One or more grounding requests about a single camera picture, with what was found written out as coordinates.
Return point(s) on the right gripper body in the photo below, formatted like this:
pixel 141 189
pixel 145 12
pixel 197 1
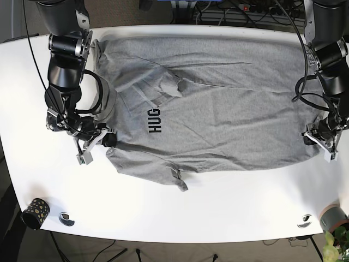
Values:
pixel 84 155

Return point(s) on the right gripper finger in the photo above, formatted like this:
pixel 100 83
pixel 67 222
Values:
pixel 110 140

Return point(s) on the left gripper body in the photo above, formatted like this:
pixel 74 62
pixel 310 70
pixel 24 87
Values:
pixel 326 137

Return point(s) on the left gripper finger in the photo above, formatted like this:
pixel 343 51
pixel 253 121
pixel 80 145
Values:
pixel 307 140

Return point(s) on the light grey printed T-shirt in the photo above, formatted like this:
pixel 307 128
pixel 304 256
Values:
pixel 200 105

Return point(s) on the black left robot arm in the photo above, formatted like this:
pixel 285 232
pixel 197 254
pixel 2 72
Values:
pixel 325 51

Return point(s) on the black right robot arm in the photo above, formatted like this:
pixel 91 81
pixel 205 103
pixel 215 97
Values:
pixel 69 42

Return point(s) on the left silver table grommet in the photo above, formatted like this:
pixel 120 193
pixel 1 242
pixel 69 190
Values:
pixel 65 219

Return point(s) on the silver table grommet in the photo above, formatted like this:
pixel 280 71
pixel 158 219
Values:
pixel 65 219
pixel 305 221

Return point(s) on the right silver table grommet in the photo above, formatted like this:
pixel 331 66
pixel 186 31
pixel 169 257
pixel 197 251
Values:
pixel 305 221

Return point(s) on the black dotted cup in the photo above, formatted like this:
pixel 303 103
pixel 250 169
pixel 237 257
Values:
pixel 35 214

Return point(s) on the grey plant pot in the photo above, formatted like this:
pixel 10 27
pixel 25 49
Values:
pixel 333 217

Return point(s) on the green potted plant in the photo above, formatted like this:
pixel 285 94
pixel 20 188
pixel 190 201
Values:
pixel 336 247

